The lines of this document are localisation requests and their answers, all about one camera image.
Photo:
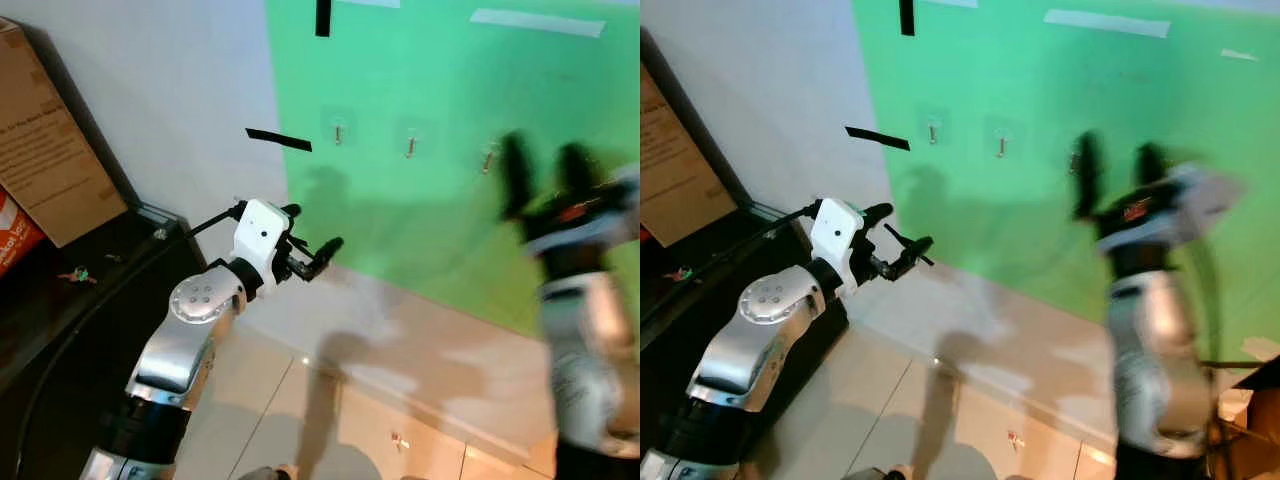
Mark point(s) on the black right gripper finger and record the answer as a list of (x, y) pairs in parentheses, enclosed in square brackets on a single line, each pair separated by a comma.
[(1090, 175), (576, 170), (1152, 168), (517, 175)]

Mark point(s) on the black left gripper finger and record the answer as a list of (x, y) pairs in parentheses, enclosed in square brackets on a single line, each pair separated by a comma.
[(878, 211), (328, 250), (291, 210), (917, 252)]

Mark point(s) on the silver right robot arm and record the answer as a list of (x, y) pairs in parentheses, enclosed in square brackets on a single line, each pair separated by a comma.
[(1155, 350), (585, 350)]

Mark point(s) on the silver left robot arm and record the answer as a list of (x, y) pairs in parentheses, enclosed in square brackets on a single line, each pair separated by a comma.
[(190, 345), (760, 345)]

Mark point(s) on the keys with coloured tags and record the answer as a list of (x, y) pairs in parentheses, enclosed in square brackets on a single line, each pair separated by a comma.
[(76, 274), (684, 273)]

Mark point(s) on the long slanted black tape strip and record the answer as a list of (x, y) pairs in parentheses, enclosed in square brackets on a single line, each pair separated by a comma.
[(280, 140), (878, 138)]

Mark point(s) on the brown cardboard box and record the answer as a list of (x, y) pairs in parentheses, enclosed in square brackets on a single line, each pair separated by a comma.
[(680, 170), (50, 150)]

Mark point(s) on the small white tape piece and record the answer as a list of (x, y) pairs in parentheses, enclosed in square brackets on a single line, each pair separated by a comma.
[(1240, 55)]

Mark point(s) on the long white tape strip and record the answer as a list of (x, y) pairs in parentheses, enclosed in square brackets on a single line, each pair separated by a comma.
[(538, 22), (1107, 22)]

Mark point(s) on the black table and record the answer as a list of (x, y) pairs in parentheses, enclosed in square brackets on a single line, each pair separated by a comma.
[(700, 300), (60, 340)]

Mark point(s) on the short upright black tape strip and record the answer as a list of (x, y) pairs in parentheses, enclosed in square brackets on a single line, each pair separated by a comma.
[(906, 17), (323, 18)]

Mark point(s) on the white tape strip at sheet edge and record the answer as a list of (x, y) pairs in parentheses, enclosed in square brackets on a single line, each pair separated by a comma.
[(370, 3), (948, 3)]

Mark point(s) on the brown cardboard carton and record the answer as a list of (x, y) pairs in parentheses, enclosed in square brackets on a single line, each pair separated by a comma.
[(1250, 420)]

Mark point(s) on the orange printed box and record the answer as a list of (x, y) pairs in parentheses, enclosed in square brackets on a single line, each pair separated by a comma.
[(15, 235)]

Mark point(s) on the clear adhesive metal wall hook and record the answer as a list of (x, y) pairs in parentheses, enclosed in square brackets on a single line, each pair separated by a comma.
[(338, 130), (1075, 158), (487, 158), (933, 130), (1002, 143), (410, 143)]

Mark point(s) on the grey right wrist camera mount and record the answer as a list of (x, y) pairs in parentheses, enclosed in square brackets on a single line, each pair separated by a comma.
[(600, 222), (1195, 200)]

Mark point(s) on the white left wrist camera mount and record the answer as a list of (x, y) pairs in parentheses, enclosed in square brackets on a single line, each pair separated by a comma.
[(835, 232), (258, 232)]

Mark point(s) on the green wall sheet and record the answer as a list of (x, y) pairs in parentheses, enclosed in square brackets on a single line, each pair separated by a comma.
[(1030, 80), (440, 80)]

